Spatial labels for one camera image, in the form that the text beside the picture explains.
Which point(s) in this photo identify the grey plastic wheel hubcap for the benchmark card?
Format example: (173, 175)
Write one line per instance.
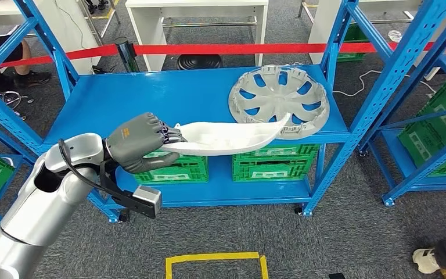
(273, 90)

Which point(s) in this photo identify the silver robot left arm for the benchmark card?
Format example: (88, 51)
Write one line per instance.
(46, 208)

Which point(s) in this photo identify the white table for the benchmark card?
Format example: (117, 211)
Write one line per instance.
(73, 38)
(317, 30)
(146, 38)

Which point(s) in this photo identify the chrome black stanchion post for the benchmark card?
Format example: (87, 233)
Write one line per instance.
(125, 54)

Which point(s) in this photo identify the black ribbed round base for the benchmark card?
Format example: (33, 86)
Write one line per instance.
(200, 61)

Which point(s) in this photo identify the chrome tube frame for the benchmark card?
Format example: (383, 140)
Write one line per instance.
(380, 20)
(91, 24)
(207, 24)

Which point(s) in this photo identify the white plastic shell part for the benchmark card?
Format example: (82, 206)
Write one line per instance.
(223, 138)

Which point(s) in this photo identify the chrome chair base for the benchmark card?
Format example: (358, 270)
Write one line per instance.
(10, 94)

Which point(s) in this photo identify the yellow floor tape outline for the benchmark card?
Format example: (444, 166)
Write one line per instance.
(101, 16)

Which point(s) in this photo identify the clear plastic bottle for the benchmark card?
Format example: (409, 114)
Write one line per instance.
(394, 35)

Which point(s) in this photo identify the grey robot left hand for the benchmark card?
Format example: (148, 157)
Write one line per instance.
(134, 138)

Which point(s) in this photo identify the black bracket wrist camera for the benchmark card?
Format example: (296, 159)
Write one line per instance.
(142, 204)

